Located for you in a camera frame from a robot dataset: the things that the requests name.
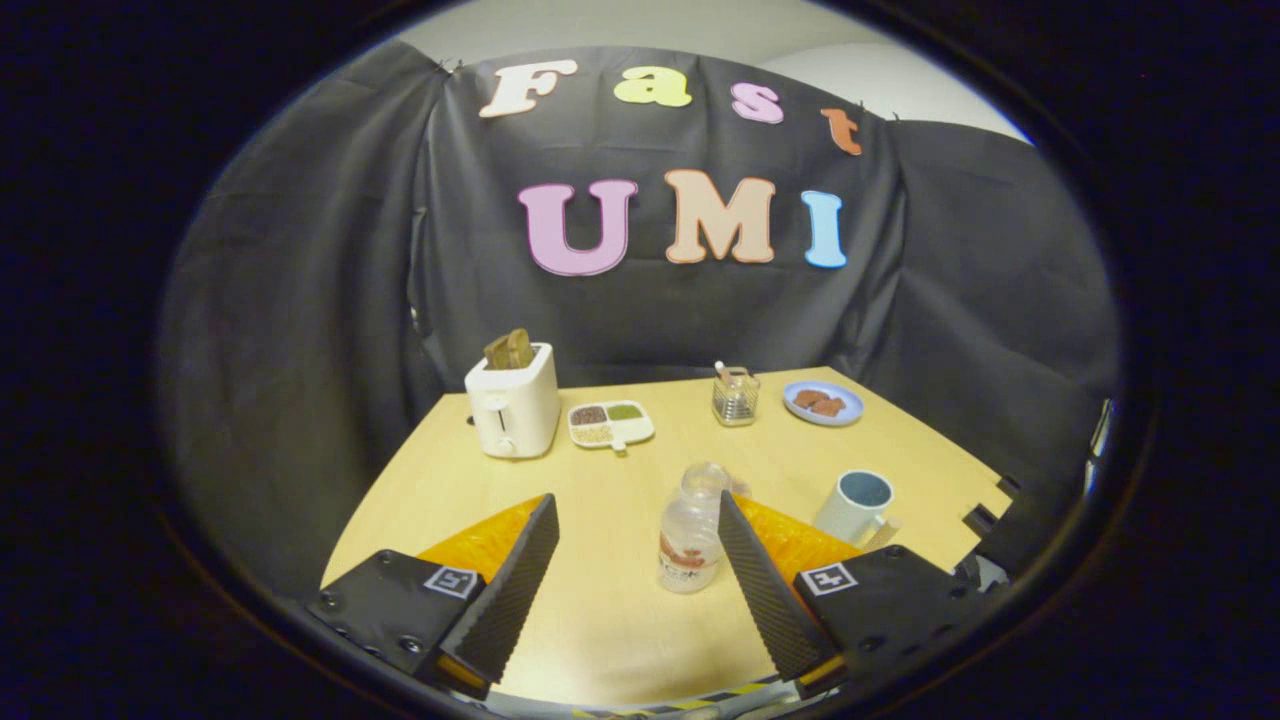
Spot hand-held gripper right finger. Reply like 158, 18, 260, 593
717, 490, 988, 701

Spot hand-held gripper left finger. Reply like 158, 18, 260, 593
305, 492, 561, 701

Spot clear plastic juice bottle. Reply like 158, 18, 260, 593
657, 461, 737, 595

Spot pale blue ceramic cup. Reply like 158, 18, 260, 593
812, 470, 896, 547

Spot wooden table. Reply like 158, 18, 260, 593
320, 366, 1014, 713

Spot white toaster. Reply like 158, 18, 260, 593
464, 343, 562, 460

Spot white divided dish with grains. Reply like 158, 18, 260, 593
567, 400, 656, 454

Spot clear glass jar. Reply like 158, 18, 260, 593
711, 362, 761, 428

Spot blue plate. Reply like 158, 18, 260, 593
782, 380, 865, 428

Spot black table clamp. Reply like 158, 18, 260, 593
960, 475, 1023, 538

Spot black backdrop cloth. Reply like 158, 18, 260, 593
158, 43, 1121, 603

